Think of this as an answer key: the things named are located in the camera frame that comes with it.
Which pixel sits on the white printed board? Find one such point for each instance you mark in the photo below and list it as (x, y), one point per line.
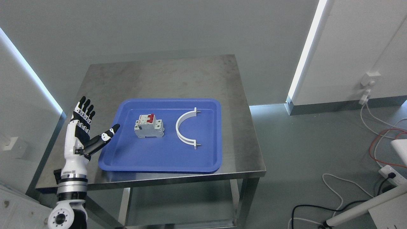
(18, 211)

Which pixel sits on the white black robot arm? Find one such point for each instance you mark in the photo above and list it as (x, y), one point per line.
(69, 213)

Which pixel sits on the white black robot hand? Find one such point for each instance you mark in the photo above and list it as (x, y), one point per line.
(79, 147)

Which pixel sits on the white stand pole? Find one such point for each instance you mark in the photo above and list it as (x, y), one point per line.
(364, 207)

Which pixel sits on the stainless steel table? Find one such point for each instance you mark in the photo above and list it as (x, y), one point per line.
(218, 77)

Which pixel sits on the white power strip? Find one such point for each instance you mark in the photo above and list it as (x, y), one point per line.
(395, 178)

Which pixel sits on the white red circuit breaker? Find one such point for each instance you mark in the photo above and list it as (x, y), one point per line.
(149, 126)

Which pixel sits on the blue plastic tray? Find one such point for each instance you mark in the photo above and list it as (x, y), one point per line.
(126, 152)

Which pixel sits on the white wall outlet box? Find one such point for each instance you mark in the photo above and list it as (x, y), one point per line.
(9, 144)

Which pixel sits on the white wall socket with plug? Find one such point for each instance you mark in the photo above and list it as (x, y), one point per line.
(369, 80)

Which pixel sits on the white semicircular pipe clamp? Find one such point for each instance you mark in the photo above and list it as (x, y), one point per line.
(183, 128)

